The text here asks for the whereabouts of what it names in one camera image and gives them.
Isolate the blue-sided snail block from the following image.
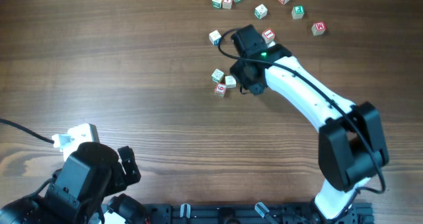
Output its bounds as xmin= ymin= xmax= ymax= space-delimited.
xmin=225 ymin=75 xmax=237 ymax=89

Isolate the green-sided bird block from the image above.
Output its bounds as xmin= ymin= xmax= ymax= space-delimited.
xmin=211 ymin=69 xmax=225 ymax=83

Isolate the red 6 number block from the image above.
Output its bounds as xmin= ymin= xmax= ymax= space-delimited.
xmin=214 ymin=83 xmax=227 ymax=97

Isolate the red I letter block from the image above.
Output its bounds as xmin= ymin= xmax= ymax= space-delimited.
xmin=262 ymin=28 xmax=275 ymax=44

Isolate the blue P letter block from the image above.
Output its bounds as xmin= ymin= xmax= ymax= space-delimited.
xmin=209 ymin=30 xmax=221 ymax=46

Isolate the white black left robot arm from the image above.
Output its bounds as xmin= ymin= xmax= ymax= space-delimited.
xmin=1 ymin=142 xmax=141 ymax=223

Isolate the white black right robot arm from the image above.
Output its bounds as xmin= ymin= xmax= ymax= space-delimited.
xmin=228 ymin=25 xmax=389 ymax=223

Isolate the green-sided pattern block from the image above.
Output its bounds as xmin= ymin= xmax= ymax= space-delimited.
xmin=254 ymin=4 xmax=268 ymax=20

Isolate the red V letter block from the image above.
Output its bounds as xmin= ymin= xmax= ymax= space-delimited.
xmin=222 ymin=0 xmax=233 ymax=9

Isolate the green E letter block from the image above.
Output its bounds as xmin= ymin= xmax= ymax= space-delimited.
xmin=291 ymin=5 xmax=305 ymax=19

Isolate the green Z letter block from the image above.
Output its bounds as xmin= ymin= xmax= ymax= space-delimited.
xmin=211 ymin=0 xmax=223 ymax=9

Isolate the red M letter block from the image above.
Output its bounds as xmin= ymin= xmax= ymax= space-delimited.
xmin=311 ymin=22 xmax=327 ymax=36

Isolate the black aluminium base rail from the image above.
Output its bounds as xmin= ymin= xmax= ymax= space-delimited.
xmin=141 ymin=201 xmax=376 ymax=224

